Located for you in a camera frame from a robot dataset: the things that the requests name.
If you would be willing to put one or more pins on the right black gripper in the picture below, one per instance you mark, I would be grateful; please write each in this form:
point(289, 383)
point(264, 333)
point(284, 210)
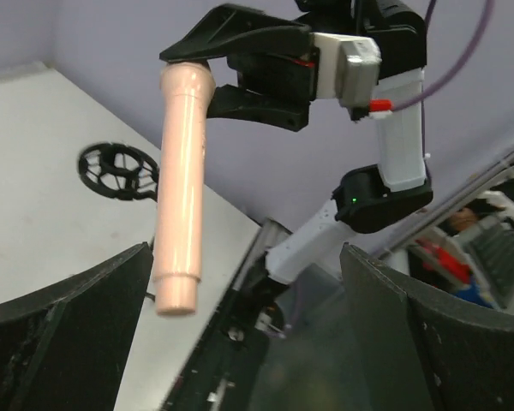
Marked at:
point(310, 64)

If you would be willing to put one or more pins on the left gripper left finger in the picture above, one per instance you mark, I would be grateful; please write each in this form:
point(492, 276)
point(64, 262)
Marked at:
point(65, 346)

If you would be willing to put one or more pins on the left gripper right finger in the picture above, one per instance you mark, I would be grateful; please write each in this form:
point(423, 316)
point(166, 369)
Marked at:
point(422, 348)

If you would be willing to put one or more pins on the beige toy microphone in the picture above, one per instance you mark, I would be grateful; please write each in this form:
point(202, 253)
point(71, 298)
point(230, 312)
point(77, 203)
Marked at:
point(187, 89)

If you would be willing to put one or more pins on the black tripod shock-mount stand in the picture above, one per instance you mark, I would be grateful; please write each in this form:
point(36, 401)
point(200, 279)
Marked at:
point(117, 171)

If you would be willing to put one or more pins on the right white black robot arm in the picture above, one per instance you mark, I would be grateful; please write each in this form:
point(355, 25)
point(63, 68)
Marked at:
point(371, 198)

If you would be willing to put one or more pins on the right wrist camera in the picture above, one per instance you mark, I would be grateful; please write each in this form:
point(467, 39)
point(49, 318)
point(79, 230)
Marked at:
point(348, 71)

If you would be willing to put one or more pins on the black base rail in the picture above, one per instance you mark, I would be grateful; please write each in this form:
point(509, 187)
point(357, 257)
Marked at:
point(231, 347)

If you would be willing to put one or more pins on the aluminium frame extrusion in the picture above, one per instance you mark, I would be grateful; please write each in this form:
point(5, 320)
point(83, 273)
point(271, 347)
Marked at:
point(261, 244)

